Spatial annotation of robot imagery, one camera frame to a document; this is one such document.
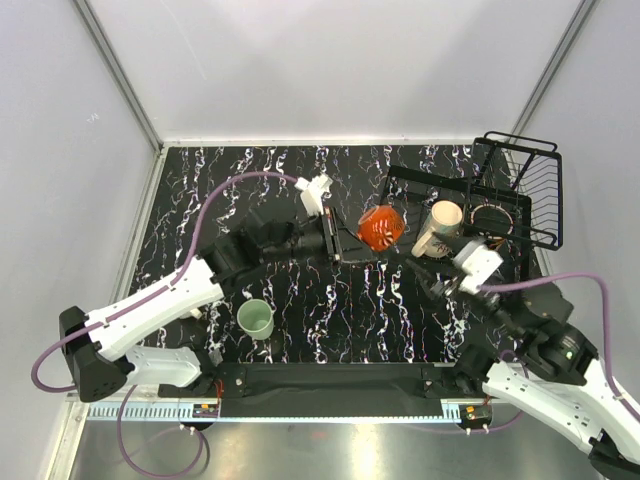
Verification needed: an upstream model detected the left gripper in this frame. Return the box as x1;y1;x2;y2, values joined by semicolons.
264;205;378;268

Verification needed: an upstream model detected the orange black mug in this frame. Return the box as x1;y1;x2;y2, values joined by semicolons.
357;205;405;252

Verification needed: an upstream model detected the beige printed mug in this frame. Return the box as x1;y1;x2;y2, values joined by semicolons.
411;200;463;259

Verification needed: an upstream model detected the black skull mug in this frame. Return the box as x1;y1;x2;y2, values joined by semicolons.
464;203;515;251

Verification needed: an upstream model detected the cream cup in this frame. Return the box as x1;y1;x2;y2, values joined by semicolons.
181;308;202;320

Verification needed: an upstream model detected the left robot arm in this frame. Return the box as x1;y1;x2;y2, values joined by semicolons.
59;208;382;403

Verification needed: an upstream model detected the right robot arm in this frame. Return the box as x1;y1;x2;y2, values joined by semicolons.
424;275;639;479

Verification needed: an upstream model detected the green cup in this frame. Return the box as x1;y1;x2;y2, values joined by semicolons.
236;299;274;341

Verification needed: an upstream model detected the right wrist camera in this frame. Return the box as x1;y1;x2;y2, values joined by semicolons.
453;240;503;294

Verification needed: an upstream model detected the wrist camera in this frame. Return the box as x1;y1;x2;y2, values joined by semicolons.
295;174;333;217
453;240;503;294

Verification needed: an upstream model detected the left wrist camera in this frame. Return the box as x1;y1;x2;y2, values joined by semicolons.
295;174;333;217

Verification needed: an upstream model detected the black wire dish rack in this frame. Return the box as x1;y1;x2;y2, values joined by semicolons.
380;131;563;281

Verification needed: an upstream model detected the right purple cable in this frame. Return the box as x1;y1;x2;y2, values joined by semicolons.
477;271;640;421

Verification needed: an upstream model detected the purple cable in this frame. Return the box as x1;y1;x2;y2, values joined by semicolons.
477;271;640;421
31;171;301;476

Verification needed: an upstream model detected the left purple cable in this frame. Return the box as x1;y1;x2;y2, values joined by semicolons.
31;171;301;476

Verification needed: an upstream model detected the slotted cable duct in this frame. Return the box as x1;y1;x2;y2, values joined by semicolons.
88;399;461;424

